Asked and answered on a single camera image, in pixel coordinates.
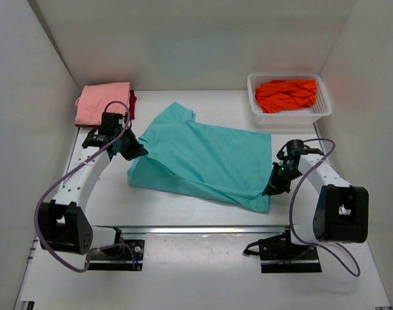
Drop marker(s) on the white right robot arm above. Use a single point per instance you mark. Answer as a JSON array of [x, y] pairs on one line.
[[341, 213]]

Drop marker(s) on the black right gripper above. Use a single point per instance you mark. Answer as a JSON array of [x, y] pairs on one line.
[[271, 190]]

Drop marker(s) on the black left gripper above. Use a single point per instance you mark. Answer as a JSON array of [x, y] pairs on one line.
[[136, 149]]

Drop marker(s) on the orange t shirt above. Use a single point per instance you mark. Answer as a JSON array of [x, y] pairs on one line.
[[277, 95]]

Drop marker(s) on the dark red folded t shirt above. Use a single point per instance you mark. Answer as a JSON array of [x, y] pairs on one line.
[[132, 105]]

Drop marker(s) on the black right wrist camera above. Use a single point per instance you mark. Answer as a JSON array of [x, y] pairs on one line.
[[293, 149]]

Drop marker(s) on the white plastic basket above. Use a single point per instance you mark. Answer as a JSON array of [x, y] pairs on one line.
[[307, 116]]

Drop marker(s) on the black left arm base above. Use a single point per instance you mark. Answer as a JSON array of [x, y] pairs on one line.
[[119, 258]]

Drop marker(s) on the teal t shirt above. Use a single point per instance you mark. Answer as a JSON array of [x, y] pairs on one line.
[[219, 164]]

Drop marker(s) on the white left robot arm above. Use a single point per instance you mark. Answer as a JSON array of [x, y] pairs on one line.
[[62, 221]]

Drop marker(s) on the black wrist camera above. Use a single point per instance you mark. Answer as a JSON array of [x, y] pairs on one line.
[[293, 149], [112, 124]]

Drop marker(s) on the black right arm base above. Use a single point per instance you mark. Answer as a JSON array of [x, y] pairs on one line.
[[279, 255]]

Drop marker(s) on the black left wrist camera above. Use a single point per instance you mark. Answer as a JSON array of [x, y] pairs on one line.
[[112, 124]]

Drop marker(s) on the pink folded t shirt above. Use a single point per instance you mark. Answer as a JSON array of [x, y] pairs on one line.
[[110, 88]]

